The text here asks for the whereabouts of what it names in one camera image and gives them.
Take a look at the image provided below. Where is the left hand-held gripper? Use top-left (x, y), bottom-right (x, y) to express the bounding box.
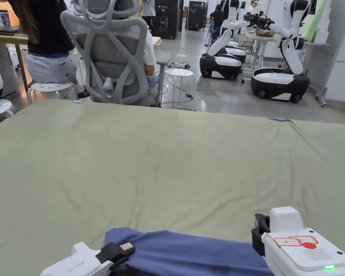
top-left (40, 241), bottom-right (136, 276)

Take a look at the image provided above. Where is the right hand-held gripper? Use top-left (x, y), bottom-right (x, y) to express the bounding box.
top-left (251, 206), bottom-right (345, 276)

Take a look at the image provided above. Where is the blue garment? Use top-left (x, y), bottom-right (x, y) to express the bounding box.
top-left (105, 227), bottom-right (273, 276)

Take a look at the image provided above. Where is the bed with pale green sheet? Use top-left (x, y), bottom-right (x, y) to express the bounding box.
top-left (0, 99), bottom-right (345, 276)

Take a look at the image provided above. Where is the white and black wheeled robot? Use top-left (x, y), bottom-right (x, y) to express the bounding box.
top-left (241, 0), bottom-right (318, 105)
top-left (199, 0), bottom-right (248, 80)

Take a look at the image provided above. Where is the white power strip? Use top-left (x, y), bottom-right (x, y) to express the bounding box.
top-left (167, 62), bottom-right (191, 70)

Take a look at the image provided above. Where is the grey mesh office chair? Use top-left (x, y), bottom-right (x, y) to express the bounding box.
top-left (60, 0), bottom-right (172, 108)

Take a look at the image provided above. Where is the white height-adjustable table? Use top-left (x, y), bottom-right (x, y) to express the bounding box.
top-left (243, 28), bottom-right (281, 73)

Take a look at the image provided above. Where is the black cabinet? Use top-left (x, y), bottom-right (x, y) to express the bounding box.
top-left (153, 0), bottom-right (185, 40)
top-left (188, 0), bottom-right (211, 31)

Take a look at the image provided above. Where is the wooden table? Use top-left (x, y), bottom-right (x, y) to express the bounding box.
top-left (0, 26), bottom-right (30, 93)

